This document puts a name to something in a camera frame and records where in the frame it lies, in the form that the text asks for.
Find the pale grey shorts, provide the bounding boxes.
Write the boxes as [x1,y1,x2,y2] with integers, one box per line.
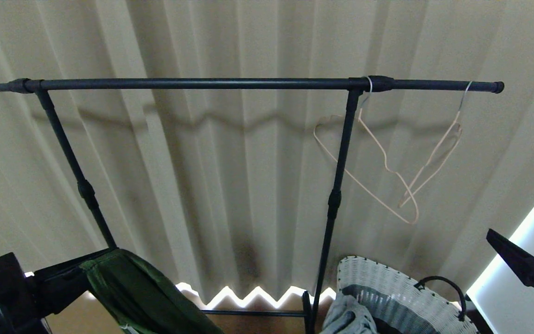
[320,294,380,334]

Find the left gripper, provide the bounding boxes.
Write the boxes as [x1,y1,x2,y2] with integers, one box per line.
[0,252,50,334]

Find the white laundry basket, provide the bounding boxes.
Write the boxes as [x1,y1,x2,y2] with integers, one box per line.
[336,255,482,334]

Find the black clothes rack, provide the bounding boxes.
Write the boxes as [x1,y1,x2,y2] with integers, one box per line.
[0,75,505,334]

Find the beige curtain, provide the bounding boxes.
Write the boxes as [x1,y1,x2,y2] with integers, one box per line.
[0,0,534,308]

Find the pink clothes hanger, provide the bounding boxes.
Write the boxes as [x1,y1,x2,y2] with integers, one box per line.
[396,81,475,210]
[313,77,420,226]

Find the green printed t-shirt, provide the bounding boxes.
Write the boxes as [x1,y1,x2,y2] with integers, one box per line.
[79,248,225,334]

